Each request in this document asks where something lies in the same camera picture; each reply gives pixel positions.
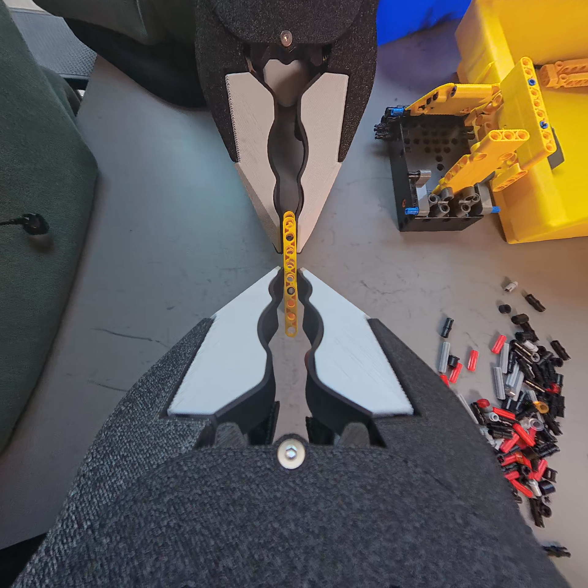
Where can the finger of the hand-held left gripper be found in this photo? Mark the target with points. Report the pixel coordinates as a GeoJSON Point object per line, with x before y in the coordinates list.
{"type": "Point", "coordinates": [250, 128]}
{"type": "Point", "coordinates": [324, 128]}

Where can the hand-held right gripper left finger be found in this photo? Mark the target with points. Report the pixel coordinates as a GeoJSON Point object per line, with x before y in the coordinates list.
{"type": "Point", "coordinates": [220, 363]}

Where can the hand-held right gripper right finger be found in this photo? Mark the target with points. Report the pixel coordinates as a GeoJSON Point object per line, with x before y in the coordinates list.
{"type": "Point", "coordinates": [358, 363]}

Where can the plain yellow lego beam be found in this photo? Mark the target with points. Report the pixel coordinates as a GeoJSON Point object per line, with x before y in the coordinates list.
{"type": "Point", "coordinates": [290, 275]}

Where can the person's left forearm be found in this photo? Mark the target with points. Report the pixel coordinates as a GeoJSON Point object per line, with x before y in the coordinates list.
{"type": "Point", "coordinates": [92, 18]}

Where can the partly built yellow lego model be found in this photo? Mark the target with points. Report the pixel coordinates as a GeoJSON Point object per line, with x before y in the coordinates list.
{"type": "Point", "coordinates": [436, 133]}

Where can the pile of small lego pins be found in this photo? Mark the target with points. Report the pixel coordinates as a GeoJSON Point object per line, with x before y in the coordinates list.
{"type": "Point", "coordinates": [528, 413]}

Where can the assorted lego parts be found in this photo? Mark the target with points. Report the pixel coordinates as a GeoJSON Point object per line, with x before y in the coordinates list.
{"type": "Point", "coordinates": [562, 73]}

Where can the black chair armrest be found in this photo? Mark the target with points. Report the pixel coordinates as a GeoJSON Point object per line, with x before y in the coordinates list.
{"type": "Point", "coordinates": [138, 69]}

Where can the blue plastic storage bin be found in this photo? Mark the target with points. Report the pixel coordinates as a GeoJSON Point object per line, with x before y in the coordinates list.
{"type": "Point", "coordinates": [413, 18]}

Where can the grey mesh chair seat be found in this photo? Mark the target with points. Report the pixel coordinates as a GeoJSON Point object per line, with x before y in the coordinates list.
{"type": "Point", "coordinates": [55, 46]}

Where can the yellow plastic storage bin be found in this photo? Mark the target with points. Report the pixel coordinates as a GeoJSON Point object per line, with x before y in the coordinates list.
{"type": "Point", "coordinates": [542, 206]}

